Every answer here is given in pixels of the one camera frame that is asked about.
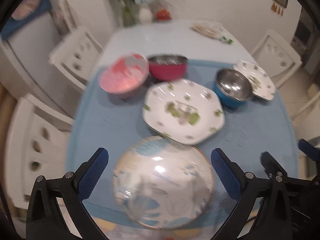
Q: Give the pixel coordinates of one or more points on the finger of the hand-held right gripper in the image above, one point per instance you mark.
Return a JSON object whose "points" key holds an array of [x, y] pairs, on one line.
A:
{"points": [[308, 148], [272, 165]]}

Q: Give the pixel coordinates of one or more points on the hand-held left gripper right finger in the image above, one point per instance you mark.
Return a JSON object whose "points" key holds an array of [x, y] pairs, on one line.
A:
{"points": [[225, 172]]}

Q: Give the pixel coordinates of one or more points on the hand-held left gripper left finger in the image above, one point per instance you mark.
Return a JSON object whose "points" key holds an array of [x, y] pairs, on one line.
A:
{"points": [[93, 172]]}

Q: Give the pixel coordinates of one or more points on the round gold-rimmed plate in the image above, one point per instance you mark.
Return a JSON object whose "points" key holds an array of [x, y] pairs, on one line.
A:
{"points": [[162, 180]]}

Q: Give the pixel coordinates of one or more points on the white floral plate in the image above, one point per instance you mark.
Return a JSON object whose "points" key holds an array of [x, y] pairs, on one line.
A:
{"points": [[262, 85], [182, 110]]}

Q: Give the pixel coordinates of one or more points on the blue steel bowl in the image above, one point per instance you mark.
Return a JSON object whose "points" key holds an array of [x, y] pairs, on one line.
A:
{"points": [[232, 82]]}

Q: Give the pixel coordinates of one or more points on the pink cartoon bowl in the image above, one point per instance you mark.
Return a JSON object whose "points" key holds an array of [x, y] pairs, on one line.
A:
{"points": [[122, 77]]}

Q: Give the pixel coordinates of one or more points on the magenta steel bowl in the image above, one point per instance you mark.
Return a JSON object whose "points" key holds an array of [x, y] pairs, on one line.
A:
{"points": [[167, 71]]}

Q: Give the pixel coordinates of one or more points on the white dining chair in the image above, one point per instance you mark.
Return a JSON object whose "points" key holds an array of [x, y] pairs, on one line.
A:
{"points": [[275, 55], [307, 105], [75, 55], [22, 142]]}

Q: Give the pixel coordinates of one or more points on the light blue textured mat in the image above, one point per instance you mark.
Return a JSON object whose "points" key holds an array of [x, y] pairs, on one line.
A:
{"points": [[112, 130]]}

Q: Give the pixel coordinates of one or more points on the patterned tablecloth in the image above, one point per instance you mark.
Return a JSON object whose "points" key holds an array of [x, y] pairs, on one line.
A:
{"points": [[105, 227]]}

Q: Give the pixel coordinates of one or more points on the dark glass cabinet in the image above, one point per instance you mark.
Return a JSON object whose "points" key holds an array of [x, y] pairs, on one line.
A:
{"points": [[303, 40]]}

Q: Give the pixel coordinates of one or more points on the white refrigerator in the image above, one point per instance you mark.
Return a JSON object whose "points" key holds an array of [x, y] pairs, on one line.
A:
{"points": [[30, 67]]}

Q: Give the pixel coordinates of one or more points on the green wrapped candy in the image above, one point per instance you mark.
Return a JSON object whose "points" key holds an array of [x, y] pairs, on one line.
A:
{"points": [[230, 41], [224, 40]]}

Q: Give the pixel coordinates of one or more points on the clear snack bag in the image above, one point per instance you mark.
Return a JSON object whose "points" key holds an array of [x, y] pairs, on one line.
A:
{"points": [[207, 30]]}

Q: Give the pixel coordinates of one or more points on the green glass vase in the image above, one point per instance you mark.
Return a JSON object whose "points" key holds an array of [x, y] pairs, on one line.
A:
{"points": [[130, 15]]}

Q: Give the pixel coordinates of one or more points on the white ceramic vase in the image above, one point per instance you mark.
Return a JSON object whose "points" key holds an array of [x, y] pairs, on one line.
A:
{"points": [[145, 15]]}

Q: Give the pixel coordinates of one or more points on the red lidded tea cup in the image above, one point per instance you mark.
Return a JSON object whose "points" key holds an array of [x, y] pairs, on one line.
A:
{"points": [[163, 14]]}

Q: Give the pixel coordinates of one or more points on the blue cloth cover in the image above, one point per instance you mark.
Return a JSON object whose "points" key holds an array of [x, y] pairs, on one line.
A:
{"points": [[27, 7]]}

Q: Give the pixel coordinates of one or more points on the orange wall ornaments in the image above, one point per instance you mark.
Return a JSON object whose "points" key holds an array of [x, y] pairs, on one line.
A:
{"points": [[277, 9]]}

